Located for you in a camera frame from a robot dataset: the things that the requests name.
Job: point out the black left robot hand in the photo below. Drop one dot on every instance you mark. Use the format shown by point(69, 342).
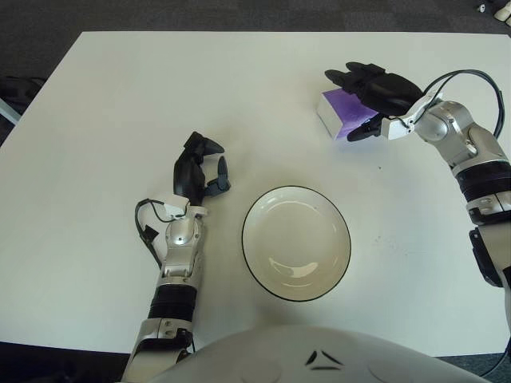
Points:
point(185, 175)

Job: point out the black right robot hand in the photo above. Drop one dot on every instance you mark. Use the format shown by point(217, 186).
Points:
point(387, 91)

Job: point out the purple tissue paper pack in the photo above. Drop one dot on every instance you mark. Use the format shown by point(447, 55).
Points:
point(339, 115)

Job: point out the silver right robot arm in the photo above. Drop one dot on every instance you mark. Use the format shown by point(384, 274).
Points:
point(439, 127)

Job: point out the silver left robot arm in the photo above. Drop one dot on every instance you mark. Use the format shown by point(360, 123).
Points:
point(179, 239)

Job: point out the white plate with black rim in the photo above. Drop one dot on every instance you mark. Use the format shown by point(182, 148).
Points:
point(295, 239)

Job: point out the small white round object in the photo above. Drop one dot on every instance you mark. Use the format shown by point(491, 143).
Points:
point(481, 7)

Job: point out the white robot foot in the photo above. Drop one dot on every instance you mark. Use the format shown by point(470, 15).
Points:
point(504, 14)

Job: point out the black bag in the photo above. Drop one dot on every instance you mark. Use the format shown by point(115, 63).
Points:
point(18, 89)

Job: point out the light grey panel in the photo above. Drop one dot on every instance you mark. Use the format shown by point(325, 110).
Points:
point(7, 112)

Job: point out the grey robot torso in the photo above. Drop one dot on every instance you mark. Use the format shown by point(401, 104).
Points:
point(299, 359)

